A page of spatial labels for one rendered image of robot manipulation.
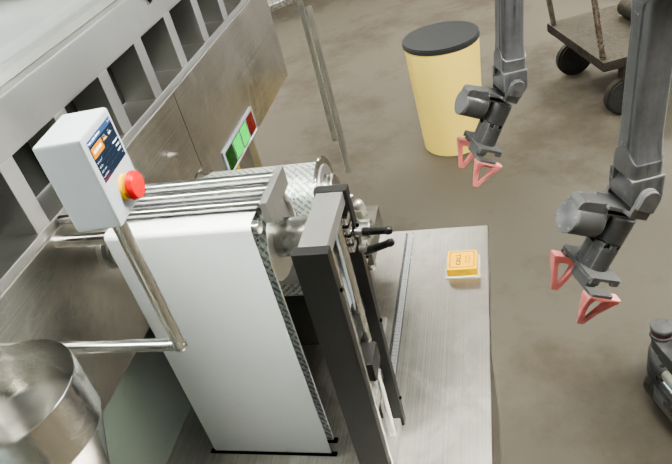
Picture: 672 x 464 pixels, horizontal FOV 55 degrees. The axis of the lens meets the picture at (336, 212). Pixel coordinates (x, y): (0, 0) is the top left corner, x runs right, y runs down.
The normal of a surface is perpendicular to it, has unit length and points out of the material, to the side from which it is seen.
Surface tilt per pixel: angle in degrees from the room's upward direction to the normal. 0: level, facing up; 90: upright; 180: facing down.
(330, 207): 0
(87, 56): 90
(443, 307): 0
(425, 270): 0
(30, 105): 90
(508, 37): 90
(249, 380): 90
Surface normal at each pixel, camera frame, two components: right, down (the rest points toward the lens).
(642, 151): 0.12, 0.40
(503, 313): -0.22, -0.80
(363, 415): -0.17, 0.59
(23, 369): 0.35, 0.47
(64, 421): 0.89, 0.07
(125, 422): 0.96, -0.07
